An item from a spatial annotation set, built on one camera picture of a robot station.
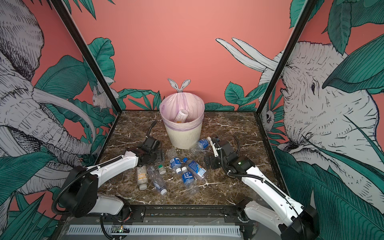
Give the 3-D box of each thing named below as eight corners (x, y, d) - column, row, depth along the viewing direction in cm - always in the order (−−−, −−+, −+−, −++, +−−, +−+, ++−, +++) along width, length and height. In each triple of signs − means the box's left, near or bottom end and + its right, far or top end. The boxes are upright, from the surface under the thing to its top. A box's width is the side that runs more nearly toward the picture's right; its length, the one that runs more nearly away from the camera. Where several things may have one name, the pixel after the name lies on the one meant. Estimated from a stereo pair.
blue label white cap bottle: (169, 174, 89) (168, 170, 85) (171, 162, 95) (170, 157, 90) (181, 174, 89) (180, 170, 85) (182, 162, 95) (181, 157, 90)
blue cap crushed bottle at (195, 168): (181, 165, 93) (181, 160, 88) (188, 159, 96) (187, 153, 91) (199, 182, 87) (200, 178, 81) (206, 175, 89) (206, 170, 84)
